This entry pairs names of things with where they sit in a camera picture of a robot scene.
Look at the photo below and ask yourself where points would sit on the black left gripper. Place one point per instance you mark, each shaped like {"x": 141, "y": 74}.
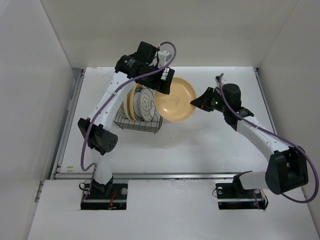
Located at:
{"x": 160, "y": 85}

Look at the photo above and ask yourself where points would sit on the cream white plate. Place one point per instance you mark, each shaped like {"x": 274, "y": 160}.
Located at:
{"x": 124, "y": 110}

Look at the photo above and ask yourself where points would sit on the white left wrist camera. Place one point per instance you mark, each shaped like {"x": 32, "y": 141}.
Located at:
{"x": 163, "y": 57}

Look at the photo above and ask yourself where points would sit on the white plate dark green band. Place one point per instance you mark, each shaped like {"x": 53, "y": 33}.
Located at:
{"x": 136, "y": 103}

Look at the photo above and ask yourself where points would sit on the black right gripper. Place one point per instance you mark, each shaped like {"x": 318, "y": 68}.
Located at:
{"x": 204, "y": 100}

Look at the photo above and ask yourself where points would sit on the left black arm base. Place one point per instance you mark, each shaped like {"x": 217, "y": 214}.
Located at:
{"x": 95, "y": 200}

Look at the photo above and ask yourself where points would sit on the aluminium table frame rail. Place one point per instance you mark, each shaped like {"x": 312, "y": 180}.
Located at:
{"x": 203, "y": 146}

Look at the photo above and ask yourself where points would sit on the grey wire dish rack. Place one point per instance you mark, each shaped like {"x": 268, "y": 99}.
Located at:
{"x": 137, "y": 122}

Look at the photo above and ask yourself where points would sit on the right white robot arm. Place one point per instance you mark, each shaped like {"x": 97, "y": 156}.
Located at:
{"x": 287, "y": 167}

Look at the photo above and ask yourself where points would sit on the tan yellow plate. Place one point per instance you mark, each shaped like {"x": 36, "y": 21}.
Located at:
{"x": 176, "y": 106}
{"x": 129, "y": 101}

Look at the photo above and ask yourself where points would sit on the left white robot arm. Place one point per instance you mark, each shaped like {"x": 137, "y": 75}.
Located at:
{"x": 95, "y": 129}

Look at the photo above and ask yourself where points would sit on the white plate green line rim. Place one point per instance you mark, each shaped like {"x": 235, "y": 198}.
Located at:
{"x": 147, "y": 104}

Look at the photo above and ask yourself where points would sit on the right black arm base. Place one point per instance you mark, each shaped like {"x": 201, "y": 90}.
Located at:
{"x": 228, "y": 198}

